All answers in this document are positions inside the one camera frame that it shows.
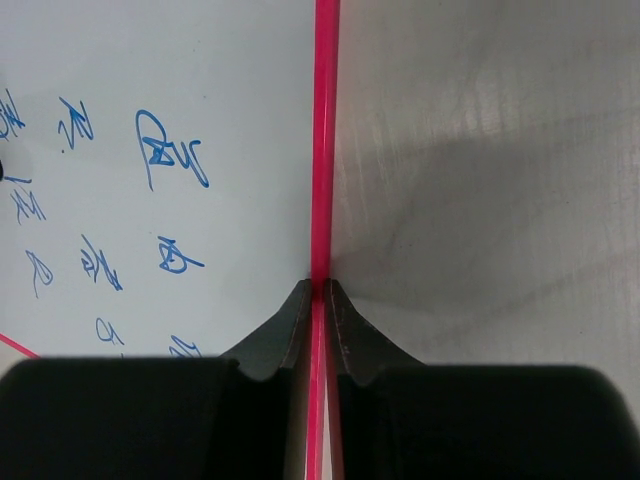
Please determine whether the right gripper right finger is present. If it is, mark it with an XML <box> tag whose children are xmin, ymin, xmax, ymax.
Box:
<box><xmin>323</xmin><ymin>280</ymin><xmax>639</xmax><ymax>479</ymax></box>

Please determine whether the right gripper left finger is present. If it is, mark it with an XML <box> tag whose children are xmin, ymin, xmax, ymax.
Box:
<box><xmin>1</xmin><ymin>280</ymin><xmax>312</xmax><ymax>479</ymax></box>

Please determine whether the pink framed whiteboard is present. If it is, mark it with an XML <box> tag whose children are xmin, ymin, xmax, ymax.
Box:
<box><xmin>1</xmin><ymin>1</ymin><xmax>337</xmax><ymax>479</ymax></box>

